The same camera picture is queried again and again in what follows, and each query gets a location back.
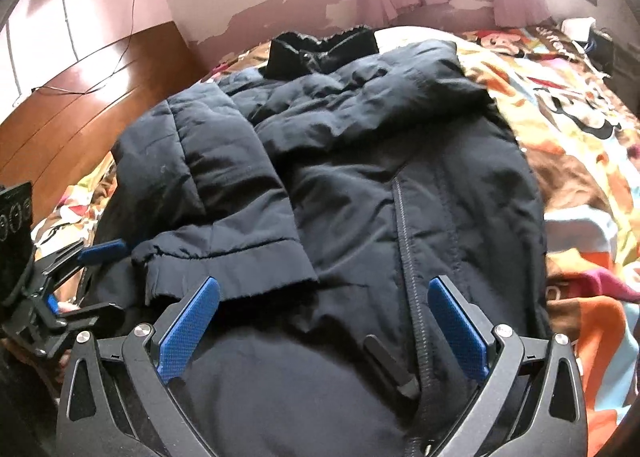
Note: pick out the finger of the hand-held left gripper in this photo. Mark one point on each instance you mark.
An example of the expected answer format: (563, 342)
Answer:
(95, 318)
(102, 252)

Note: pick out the white pillow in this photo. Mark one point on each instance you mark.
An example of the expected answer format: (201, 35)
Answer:
(579, 28)

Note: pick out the wooden headboard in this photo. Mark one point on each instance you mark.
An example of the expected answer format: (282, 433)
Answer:
(75, 102)

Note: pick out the colourful printed blanket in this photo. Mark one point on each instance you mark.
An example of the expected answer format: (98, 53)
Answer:
(575, 137)

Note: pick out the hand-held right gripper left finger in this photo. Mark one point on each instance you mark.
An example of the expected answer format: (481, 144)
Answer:
(187, 332)

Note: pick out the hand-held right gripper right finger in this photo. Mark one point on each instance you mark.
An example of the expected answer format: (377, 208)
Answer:
(457, 332)

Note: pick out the black padded jacket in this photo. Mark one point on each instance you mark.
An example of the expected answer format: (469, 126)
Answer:
(350, 187)

